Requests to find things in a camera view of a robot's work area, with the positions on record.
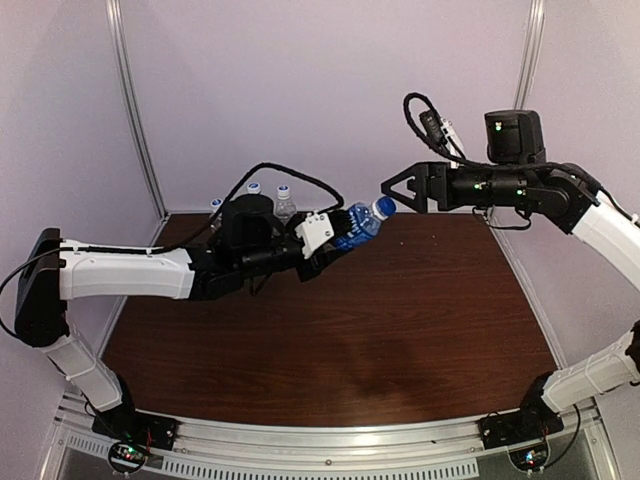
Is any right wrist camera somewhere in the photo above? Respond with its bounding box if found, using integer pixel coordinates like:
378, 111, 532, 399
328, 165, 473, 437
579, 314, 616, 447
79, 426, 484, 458
419, 110, 465, 158

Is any clear bottle white cap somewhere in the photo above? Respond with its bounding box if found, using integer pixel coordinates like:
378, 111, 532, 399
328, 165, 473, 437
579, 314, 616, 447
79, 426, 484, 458
209, 198, 223, 231

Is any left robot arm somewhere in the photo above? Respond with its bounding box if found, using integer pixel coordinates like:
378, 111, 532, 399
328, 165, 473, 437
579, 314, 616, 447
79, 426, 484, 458
14, 194, 351, 435

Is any blue bottle cap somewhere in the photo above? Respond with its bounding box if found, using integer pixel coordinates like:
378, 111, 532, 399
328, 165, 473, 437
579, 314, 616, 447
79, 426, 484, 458
375, 196, 397, 218

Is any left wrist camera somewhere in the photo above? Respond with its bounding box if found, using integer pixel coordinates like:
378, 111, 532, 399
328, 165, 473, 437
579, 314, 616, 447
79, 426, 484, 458
294, 209, 352, 260

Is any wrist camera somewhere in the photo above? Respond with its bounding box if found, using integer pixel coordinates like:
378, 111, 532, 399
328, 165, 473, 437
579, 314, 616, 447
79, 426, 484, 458
419, 110, 465, 158
294, 209, 352, 260

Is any Pepsi label plastic bottle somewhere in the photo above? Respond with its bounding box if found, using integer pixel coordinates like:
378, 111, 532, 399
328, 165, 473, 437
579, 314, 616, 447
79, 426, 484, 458
246, 182, 261, 195

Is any left aluminium frame post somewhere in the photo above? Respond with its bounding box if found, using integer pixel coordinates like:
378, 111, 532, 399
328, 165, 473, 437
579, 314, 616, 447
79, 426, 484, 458
105, 0, 168, 219

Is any right aluminium frame post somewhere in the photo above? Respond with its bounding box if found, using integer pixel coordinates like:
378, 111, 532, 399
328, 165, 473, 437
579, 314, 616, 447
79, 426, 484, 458
513, 0, 546, 109

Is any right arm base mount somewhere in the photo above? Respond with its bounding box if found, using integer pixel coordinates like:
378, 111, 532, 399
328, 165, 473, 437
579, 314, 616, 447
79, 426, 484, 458
477, 410, 564, 474

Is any left camera cable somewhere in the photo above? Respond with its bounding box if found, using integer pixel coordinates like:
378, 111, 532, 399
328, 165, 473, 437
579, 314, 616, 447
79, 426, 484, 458
0, 162, 346, 341

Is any camera cable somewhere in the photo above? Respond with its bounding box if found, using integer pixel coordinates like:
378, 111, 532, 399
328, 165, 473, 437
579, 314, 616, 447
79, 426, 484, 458
402, 92, 640, 231
0, 162, 346, 341

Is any blue label plastic bottle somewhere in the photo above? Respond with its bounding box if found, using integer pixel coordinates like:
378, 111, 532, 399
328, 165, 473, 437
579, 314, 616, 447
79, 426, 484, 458
332, 199, 388, 250

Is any right camera cable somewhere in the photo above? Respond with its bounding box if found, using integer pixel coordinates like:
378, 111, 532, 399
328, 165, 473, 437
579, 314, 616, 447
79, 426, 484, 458
402, 92, 640, 231

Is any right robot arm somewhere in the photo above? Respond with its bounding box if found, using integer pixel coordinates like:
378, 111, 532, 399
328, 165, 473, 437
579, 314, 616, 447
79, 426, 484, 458
382, 106, 639, 447

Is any aluminium frame post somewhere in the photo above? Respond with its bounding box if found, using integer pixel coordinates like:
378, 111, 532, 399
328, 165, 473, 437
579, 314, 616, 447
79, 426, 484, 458
513, 0, 546, 109
105, 0, 168, 219

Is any front aluminium rail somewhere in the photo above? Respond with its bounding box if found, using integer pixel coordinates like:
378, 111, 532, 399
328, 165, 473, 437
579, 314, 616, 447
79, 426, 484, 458
49, 389, 609, 479

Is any clear plastic bottle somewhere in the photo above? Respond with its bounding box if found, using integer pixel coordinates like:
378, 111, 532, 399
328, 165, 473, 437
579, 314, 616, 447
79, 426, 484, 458
274, 185, 297, 225

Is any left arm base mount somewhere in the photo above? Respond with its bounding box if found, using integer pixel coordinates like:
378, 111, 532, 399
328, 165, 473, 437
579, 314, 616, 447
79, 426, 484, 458
84, 400, 180, 479

